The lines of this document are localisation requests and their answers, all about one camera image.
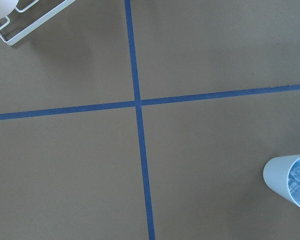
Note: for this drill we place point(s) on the light blue plastic cup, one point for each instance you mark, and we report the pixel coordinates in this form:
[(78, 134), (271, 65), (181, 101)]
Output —
[(276, 174)]

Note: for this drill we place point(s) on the ice cubes in cup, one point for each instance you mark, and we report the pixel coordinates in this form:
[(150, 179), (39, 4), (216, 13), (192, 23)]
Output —
[(294, 181)]

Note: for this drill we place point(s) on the white cup in rack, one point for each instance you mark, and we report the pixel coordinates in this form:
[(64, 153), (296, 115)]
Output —
[(6, 7)]

